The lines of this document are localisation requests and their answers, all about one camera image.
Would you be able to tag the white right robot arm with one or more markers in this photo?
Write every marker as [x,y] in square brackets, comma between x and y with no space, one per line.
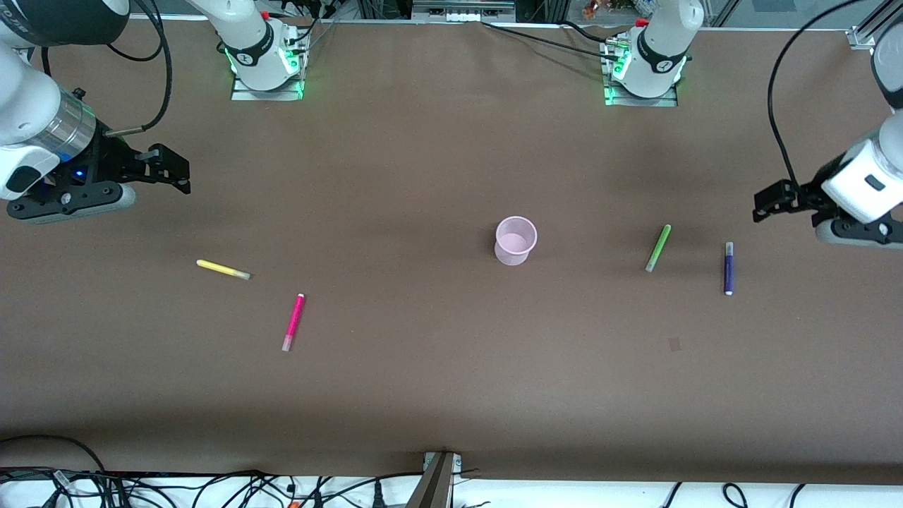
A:
[28,106]

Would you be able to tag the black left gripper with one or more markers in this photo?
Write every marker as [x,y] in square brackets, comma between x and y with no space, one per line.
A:
[806,197]

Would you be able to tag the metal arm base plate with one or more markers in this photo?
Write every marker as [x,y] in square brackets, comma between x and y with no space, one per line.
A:
[243,94]
[614,101]

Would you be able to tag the aluminium frame corner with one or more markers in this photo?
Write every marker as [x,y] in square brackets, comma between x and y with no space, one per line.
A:
[862,37]

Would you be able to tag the pink highlighter pen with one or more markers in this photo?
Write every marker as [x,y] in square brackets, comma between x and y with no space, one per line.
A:
[294,321]

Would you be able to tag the green highlighter pen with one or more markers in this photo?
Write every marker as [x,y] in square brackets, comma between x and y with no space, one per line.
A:
[659,247]

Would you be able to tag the grey power strip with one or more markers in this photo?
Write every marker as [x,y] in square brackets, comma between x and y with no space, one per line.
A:
[458,10]

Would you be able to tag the brown table cover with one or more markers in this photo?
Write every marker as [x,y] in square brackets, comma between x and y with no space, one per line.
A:
[423,353]

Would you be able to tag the pink plastic cup holder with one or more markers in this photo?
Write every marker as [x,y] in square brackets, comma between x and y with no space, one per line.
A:
[515,247]

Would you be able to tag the yellow highlighter pen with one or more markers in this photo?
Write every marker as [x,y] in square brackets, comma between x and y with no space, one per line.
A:
[219,268]

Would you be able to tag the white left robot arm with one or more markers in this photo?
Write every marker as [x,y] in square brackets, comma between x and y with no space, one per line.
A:
[864,176]

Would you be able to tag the metal table edge bracket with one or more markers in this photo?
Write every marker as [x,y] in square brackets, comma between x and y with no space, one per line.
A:
[434,487]

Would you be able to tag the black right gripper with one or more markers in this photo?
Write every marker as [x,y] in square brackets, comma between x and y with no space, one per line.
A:
[113,161]

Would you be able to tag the purple highlighter pen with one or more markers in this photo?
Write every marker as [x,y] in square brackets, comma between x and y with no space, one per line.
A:
[729,271]

